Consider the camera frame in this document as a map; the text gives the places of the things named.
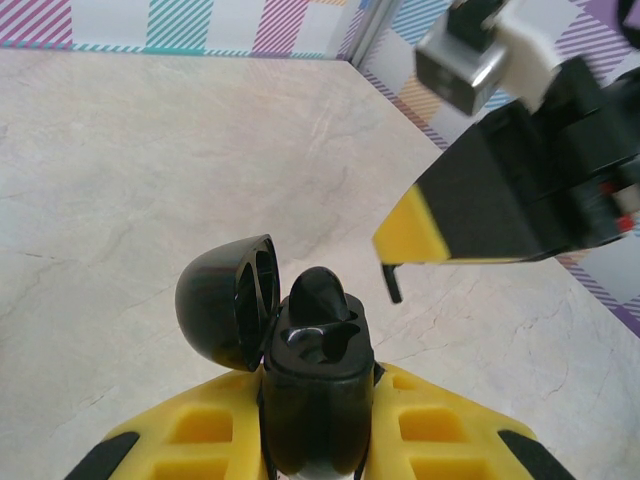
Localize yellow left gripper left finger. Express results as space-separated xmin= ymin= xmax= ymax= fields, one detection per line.
xmin=62 ymin=372 xmax=266 ymax=480

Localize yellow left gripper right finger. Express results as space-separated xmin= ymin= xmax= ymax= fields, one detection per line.
xmin=367 ymin=362 xmax=579 ymax=480

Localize black earbud charging case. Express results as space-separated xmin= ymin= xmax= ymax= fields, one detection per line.
xmin=173 ymin=233 xmax=377 ymax=476

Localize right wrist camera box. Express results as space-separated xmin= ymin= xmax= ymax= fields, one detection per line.
xmin=412 ymin=0 xmax=569 ymax=120

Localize aluminium frame post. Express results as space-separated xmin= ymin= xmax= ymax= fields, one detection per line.
xmin=347 ymin=0 xmax=401 ymax=69

